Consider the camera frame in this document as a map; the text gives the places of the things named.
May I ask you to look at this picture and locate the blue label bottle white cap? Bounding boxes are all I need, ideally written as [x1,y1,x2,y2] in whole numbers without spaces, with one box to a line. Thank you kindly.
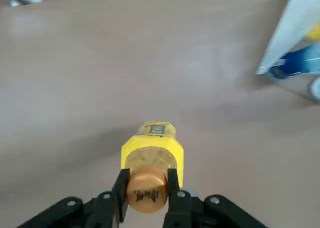
[269,44,320,80]

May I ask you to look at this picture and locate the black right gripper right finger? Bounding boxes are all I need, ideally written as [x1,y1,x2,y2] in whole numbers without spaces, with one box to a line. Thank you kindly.
[162,167,268,228]

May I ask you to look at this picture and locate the clear acrylic drinks tray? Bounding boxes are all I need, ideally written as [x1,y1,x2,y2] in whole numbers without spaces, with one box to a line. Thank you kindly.
[255,0,320,101]

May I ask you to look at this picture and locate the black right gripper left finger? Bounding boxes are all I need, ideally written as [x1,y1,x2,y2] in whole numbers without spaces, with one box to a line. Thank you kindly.
[14,168,131,228]

